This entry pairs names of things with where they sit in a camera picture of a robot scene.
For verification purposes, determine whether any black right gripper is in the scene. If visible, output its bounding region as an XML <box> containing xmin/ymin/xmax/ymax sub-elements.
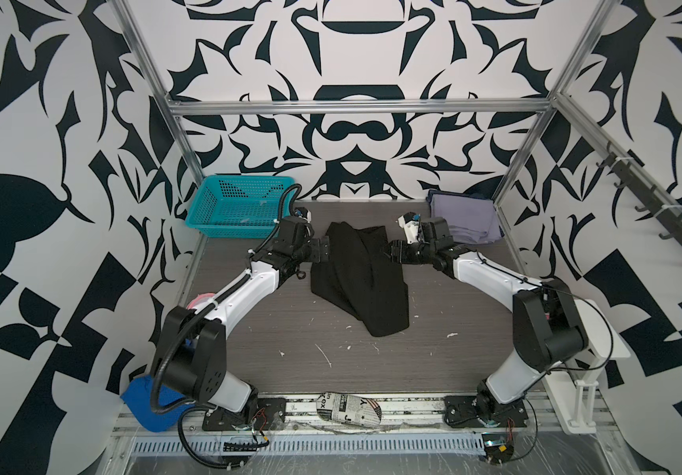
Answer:
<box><xmin>379</xmin><ymin>239</ymin><xmax>438</xmax><ymax>266</ymax></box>

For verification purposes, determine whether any black garment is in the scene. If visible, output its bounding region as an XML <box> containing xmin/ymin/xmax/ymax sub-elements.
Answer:
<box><xmin>311</xmin><ymin>222</ymin><xmax>410</xmax><ymax>338</ymax></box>

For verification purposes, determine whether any lilac skirt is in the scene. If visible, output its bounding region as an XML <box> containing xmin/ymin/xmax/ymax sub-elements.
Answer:
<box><xmin>426</xmin><ymin>196</ymin><xmax>503</xmax><ymax>245</ymax></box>

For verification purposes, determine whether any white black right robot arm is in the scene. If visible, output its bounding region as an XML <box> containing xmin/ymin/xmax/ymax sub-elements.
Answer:
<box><xmin>389</xmin><ymin>212</ymin><xmax>616</xmax><ymax>427</ymax></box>

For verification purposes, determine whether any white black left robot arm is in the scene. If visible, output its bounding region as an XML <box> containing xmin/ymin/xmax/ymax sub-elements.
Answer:
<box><xmin>149</xmin><ymin>183</ymin><xmax>329</xmax><ymax>421</ymax></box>

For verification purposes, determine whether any teal plastic basket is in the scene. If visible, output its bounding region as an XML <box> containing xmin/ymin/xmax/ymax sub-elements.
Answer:
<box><xmin>186</xmin><ymin>175</ymin><xmax>295</xmax><ymax>239</ymax></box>

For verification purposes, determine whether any pink alarm clock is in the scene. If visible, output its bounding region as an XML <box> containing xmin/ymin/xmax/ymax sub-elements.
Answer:
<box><xmin>187</xmin><ymin>293</ymin><xmax>215</xmax><ymax>310</ymax></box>

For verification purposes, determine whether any newspaper print shoe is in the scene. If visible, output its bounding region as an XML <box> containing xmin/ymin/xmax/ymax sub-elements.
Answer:
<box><xmin>315</xmin><ymin>392</ymin><xmax>383</xmax><ymax>428</ymax></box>

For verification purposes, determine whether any white stand rack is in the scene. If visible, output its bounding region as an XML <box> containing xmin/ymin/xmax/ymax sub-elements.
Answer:
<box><xmin>543</xmin><ymin>298</ymin><xmax>631</xmax><ymax>435</ymax></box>

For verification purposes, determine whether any green circuit board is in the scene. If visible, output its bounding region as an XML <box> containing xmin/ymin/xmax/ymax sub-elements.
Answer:
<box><xmin>482</xmin><ymin>433</ymin><xmax>514</xmax><ymax>466</ymax></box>

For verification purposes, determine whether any blue cap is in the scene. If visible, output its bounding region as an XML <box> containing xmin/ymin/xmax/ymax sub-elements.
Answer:
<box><xmin>121</xmin><ymin>375</ymin><xmax>189</xmax><ymax>433</ymax></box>

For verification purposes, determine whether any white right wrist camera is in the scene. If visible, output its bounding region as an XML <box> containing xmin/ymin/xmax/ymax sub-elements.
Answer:
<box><xmin>396</xmin><ymin>212</ymin><xmax>422</xmax><ymax>245</ymax></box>

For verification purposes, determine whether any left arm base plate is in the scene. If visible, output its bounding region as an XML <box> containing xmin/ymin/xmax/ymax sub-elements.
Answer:
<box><xmin>202</xmin><ymin>396</ymin><xmax>288</xmax><ymax>431</ymax></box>

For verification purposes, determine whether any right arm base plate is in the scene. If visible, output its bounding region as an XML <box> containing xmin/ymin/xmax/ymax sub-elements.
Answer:
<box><xmin>443</xmin><ymin>393</ymin><xmax>528</xmax><ymax>429</ymax></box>

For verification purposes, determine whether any aluminium cage frame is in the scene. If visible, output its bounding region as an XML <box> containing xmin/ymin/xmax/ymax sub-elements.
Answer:
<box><xmin>107</xmin><ymin>0</ymin><xmax>682</xmax><ymax>209</ymax></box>

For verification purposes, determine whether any white cable duct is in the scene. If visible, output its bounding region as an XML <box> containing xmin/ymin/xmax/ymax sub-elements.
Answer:
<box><xmin>129</xmin><ymin>431</ymin><xmax>488</xmax><ymax>457</ymax></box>

